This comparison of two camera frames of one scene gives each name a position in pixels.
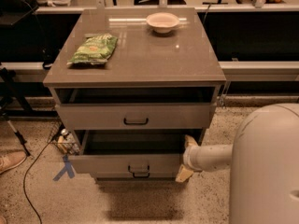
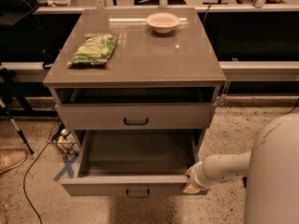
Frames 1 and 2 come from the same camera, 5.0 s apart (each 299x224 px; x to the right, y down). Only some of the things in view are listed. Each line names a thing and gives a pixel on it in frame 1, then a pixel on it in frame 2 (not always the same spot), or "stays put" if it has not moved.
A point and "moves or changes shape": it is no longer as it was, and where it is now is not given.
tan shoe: (10, 159) stays put
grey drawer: (131, 151) moves or changes shape
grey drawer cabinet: (132, 84) stays put
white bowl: (163, 22) stays put
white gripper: (189, 157) → (196, 176)
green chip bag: (94, 49) stays put
